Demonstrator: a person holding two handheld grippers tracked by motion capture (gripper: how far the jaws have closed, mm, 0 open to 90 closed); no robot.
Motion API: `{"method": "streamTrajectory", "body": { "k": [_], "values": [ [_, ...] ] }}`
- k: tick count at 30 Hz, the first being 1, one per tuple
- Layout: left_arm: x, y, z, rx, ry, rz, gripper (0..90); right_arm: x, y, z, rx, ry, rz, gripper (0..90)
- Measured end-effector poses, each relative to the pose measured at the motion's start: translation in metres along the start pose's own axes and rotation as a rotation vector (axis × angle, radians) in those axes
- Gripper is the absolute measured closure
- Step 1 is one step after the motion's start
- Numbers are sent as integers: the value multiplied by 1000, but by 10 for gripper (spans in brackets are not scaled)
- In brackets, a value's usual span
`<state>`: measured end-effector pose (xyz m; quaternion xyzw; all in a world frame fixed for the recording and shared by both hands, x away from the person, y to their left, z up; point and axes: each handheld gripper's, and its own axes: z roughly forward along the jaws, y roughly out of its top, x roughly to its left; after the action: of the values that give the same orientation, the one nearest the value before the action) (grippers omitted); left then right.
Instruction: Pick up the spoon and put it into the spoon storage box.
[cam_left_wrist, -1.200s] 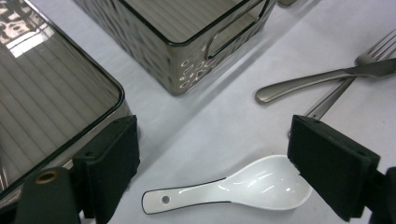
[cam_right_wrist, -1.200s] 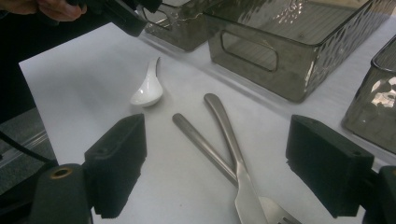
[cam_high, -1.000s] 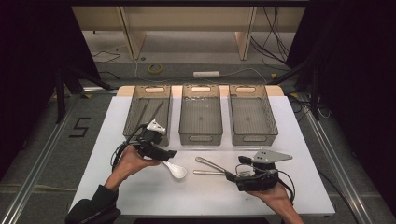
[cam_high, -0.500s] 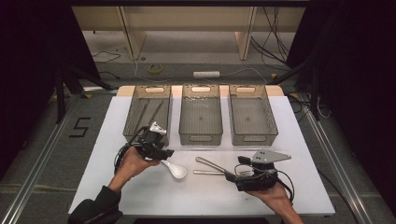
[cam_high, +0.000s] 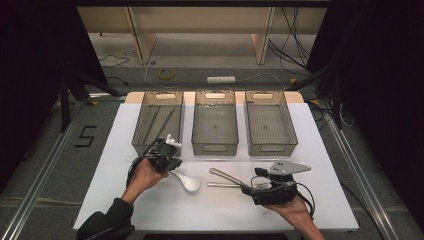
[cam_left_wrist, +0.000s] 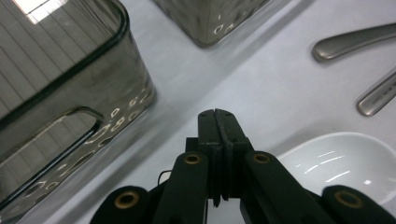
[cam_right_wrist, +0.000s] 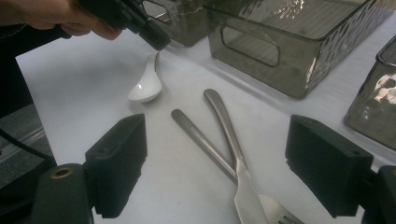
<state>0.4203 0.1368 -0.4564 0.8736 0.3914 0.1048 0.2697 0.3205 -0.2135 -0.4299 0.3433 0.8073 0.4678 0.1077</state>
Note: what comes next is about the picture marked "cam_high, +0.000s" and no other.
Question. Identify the white ceramic spoon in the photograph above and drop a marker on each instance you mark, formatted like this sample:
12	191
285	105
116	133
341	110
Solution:
190	183

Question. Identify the white power strip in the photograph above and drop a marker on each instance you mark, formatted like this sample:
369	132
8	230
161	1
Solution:
221	80

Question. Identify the person's right hand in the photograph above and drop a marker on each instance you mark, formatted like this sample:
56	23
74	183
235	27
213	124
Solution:
293	211

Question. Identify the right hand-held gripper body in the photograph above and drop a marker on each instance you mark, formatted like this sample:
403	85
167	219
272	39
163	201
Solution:
276	195

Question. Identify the black curtain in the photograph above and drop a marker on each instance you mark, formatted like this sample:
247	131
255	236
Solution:
26	66
383	66

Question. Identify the yellow tape roll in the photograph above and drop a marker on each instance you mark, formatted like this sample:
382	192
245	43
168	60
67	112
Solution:
160	74

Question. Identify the black metal stand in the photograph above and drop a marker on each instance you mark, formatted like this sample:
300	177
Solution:
64	110
337	110

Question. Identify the smoky clear plastic bin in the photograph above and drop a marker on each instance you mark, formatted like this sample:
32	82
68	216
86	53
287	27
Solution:
215	133
140	133
270	133

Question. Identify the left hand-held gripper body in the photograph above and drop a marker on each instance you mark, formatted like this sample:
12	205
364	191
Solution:
163	153

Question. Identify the person's left hand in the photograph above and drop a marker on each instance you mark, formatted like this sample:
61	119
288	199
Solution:
145	175

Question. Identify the aluminium floor rail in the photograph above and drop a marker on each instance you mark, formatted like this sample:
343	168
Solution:
32	193
365	186

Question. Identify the beige wooden shelf unit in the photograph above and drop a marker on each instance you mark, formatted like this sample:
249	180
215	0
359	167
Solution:
200	20

